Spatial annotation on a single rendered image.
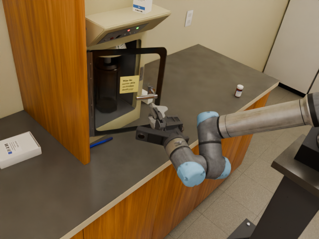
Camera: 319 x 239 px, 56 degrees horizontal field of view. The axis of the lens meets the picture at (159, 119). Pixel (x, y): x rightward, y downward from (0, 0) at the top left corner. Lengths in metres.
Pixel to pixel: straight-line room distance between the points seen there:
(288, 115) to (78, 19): 0.66
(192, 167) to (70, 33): 0.54
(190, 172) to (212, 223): 1.47
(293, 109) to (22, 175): 0.98
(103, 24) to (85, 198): 0.61
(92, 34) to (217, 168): 0.58
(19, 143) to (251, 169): 2.03
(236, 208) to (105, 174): 1.44
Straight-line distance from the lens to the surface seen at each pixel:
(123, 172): 1.24
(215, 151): 0.97
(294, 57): 4.04
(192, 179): 0.89
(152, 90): 1.23
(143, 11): 1.11
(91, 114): 1.24
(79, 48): 0.96
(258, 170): 2.82
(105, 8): 1.10
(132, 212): 1.42
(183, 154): 0.91
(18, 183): 1.25
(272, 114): 0.92
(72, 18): 0.95
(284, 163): 1.49
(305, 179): 1.47
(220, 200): 2.47
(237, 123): 0.94
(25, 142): 1.35
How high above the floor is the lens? 1.86
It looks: 37 degrees down
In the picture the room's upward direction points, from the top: 8 degrees clockwise
